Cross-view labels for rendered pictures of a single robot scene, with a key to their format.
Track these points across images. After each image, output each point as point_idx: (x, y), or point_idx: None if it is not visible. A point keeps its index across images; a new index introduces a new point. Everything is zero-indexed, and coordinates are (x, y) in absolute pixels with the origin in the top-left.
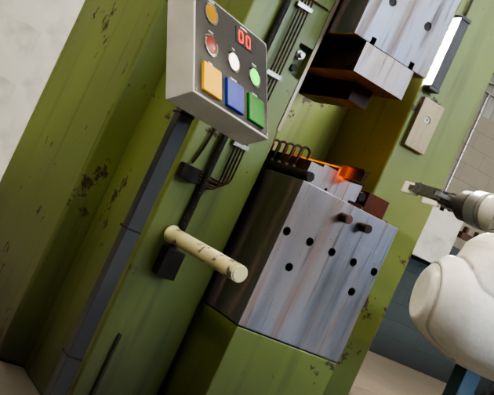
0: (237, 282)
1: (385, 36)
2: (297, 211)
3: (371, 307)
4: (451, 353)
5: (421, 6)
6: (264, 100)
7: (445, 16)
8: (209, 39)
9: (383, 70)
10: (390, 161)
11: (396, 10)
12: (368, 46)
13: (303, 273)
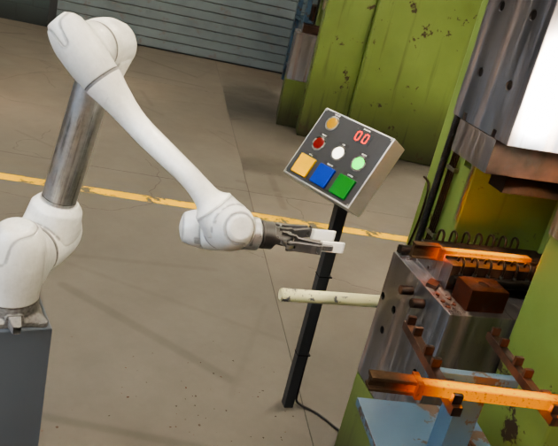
0: (280, 300)
1: (473, 109)
2: (389, 279)
3: (520, 442)
4: None
5: (503, 66)
6: (361, 180)
7: (526, 67)
8: (318, 139)
9: (470, 144)
10: (543, 256)
11: (483, 80)
12: (461, 123)
13: (389, 340)
